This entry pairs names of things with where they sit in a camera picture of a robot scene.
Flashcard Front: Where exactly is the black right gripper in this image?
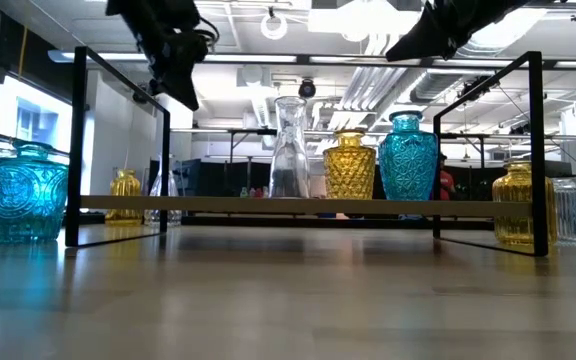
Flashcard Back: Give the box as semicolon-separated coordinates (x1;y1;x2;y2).
385;0;537;62

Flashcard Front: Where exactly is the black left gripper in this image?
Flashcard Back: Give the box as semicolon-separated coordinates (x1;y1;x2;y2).
127;17;214;112

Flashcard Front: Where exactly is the clear twisted glass vase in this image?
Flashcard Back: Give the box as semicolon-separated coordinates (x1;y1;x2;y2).
143;158;183;227

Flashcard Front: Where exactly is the tall yellow square-pattern vase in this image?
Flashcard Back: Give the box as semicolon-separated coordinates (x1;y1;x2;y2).
105;168;143;225

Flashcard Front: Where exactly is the clear smooth carafe vase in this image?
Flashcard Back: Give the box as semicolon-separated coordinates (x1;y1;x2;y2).
268;95;312;199

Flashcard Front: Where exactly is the yellow diamond pattern vase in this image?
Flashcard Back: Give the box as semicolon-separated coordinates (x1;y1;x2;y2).
322;128;378;200

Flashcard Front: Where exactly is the yellow ribbed glass jar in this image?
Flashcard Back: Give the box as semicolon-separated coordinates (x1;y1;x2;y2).
491;160;558;246

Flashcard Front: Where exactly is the clear ribbed squat bottle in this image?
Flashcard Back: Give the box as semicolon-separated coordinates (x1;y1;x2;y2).
547;175;576;248

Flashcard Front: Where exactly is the black metal wooden shelf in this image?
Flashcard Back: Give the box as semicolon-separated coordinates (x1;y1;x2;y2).
65;46;550;258

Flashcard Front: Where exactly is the black overhead crossbar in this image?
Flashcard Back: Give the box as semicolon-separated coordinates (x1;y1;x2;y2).
47;49;576;71

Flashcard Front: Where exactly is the tall blue floral vase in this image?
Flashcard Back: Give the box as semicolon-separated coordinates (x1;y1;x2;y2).
377;110;440;202

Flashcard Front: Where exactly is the bright window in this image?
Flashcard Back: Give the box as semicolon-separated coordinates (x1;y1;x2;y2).
0;74;74;154

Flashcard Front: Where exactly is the person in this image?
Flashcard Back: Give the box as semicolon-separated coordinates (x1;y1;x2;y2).
437;153;457;201

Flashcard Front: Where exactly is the blue medallion squat jar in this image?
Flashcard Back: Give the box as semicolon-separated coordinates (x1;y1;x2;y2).
0;139;69;245

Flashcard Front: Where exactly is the silver flexible duct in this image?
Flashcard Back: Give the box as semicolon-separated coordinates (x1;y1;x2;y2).
410;69;469;104

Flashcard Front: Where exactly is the large white ventilation duct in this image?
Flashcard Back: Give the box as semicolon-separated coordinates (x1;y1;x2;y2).
462;7;549;57

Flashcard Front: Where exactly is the white ring ceiling fixture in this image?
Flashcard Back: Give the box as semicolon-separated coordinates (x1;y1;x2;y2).
260;12;289;41

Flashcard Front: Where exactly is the black dome ceiling camera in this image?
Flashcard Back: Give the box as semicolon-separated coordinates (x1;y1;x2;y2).
297;78;318;100

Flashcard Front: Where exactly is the black aluminium rig frame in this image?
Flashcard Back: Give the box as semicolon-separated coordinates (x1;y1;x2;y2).
62;214;494;231

